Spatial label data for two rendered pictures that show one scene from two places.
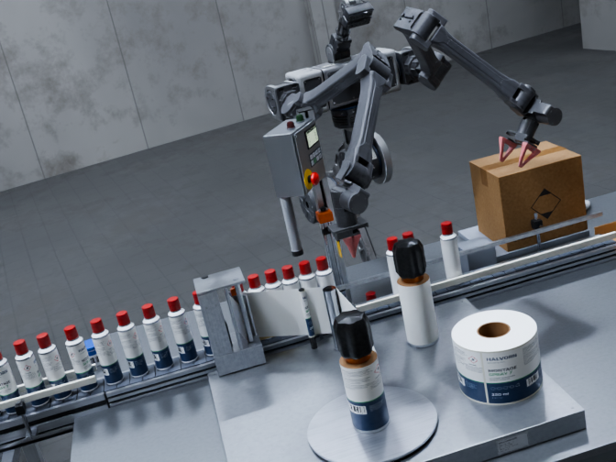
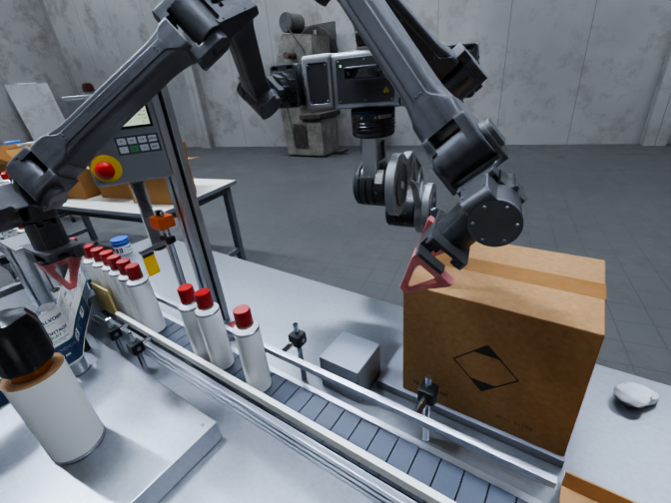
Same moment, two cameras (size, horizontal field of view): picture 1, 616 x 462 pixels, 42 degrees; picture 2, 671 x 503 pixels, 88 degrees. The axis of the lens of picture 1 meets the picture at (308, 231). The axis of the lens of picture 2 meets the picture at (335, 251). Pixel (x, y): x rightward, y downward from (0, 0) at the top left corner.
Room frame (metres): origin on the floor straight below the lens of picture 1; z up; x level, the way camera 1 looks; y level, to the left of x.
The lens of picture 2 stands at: (2.04, -0.94, 1.47)
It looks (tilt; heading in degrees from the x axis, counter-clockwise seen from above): 27 degrees down; 45
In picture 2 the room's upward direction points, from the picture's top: 5 degrees counter-clockwise
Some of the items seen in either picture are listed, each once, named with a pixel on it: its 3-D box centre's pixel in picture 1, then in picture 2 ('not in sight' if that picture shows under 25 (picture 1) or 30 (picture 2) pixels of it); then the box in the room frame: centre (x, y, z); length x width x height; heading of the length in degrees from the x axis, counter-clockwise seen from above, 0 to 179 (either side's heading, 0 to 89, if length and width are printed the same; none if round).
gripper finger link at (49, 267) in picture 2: (346, 242); (60, 266); (2.10, -0.10, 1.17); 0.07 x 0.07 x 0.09; 10
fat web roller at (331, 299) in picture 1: (335, 318); (64, 340); (2.05, -0.02, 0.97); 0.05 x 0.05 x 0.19
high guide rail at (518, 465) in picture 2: (447, 257); (267, 348); (2.34, -0.41, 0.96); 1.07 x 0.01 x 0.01; 99
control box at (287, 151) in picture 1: (296, 157); (126, 137); (2.33, -0.01, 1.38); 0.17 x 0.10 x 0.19; 154
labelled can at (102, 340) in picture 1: (105, 351); not in sight; (2.14, 0.65, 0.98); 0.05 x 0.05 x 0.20
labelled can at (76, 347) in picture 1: (80, 358); not in sight; (2.13, 0.72, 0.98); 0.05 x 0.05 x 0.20
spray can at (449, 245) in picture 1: (450, 253); (251, 349); (2.30, -0.42, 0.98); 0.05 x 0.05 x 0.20
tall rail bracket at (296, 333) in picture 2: not in sight; (294, 358); (2.38, -0.44, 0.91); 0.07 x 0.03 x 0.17; 9
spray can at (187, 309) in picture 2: (397, 269); (197, 324); (2.27, -0.24, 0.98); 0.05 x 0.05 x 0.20
